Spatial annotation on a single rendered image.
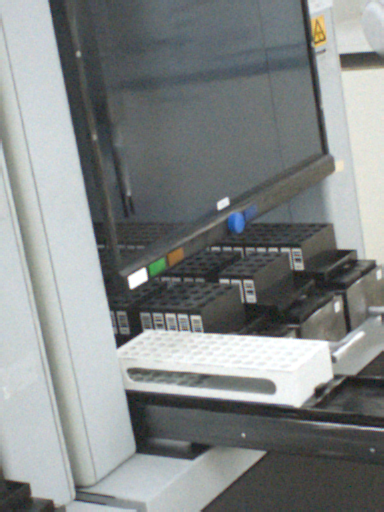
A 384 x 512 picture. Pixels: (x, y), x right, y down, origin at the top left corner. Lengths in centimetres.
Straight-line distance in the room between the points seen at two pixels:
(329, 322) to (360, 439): 46
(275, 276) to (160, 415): 38
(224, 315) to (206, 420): 25
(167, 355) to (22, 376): 25
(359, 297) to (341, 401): 47
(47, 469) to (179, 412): 20
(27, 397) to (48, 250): 18
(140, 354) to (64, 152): 31
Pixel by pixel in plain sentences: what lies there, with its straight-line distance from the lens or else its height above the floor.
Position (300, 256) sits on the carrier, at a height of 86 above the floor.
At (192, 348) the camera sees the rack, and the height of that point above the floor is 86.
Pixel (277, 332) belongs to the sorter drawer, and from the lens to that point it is 194.
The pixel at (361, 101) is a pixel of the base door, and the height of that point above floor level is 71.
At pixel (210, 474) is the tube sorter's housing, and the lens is 180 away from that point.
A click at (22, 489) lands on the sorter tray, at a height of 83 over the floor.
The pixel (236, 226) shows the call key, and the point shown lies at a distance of 192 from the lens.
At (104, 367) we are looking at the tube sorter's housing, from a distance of 174.
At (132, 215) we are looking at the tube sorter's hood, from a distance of 175.
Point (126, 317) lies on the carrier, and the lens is 197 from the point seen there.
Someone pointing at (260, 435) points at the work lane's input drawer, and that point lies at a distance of 170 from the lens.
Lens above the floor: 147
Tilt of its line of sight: 16 degrees down
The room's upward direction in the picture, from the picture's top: 10 degrees counter-clockwise
